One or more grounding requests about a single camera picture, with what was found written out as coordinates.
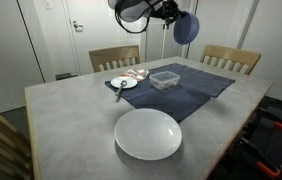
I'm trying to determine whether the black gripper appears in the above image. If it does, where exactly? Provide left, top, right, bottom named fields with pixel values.
left=150, top=0, right=184, bottom=26

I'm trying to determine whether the blue bowl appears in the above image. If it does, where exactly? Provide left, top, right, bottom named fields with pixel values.
left=173, top=10, right=200, bottom=46

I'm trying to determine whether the clear plastic container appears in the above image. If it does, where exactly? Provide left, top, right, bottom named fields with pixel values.
left=148, top=70, right=181, bottom=91

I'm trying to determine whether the wooden chair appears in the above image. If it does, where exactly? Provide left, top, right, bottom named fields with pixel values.
left=199, top=44, right=262, bottom=76
left=88, top=44, right=141, bottom=73
left=0, top=99, right=35, bottom=180

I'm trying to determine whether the dark blue placemat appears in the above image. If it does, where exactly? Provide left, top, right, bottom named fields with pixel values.
left=148, top=62, right=236, bottom=99
left=104, top=75, right=212, bottom=123

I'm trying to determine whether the small white saucer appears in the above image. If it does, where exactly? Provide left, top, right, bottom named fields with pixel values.
left=110, top=76, right=139, bottom=90

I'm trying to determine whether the metal spoon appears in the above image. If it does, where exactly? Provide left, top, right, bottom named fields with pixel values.
left=114, top=79, right=128, bottom=103

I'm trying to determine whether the large white plate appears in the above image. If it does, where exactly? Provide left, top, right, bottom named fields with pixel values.
left=113, top=108, right=183, bottom=162

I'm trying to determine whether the thin black cable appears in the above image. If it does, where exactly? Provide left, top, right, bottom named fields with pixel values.
left=114, top=6, right=150, bottom=35

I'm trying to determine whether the silver door handle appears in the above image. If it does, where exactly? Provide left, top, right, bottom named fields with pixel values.
left=72, top=20, right=84, bottom=33

